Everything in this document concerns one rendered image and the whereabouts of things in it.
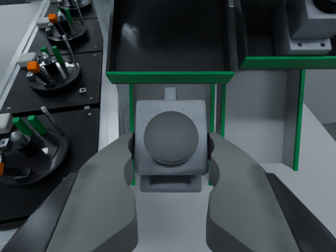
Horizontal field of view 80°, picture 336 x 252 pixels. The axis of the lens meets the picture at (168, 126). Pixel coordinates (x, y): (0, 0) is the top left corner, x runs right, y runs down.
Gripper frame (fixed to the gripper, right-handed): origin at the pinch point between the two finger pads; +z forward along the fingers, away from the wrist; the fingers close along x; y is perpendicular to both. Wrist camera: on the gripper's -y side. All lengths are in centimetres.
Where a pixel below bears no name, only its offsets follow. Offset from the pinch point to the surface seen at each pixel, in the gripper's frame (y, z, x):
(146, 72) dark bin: -1.9, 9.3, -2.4
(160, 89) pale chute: 4.0, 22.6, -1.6
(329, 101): 39, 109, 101
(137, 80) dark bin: -0.8, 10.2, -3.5
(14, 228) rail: 24.3, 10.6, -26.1
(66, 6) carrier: -12, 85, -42
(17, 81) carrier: 9, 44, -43
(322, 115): 52, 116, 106
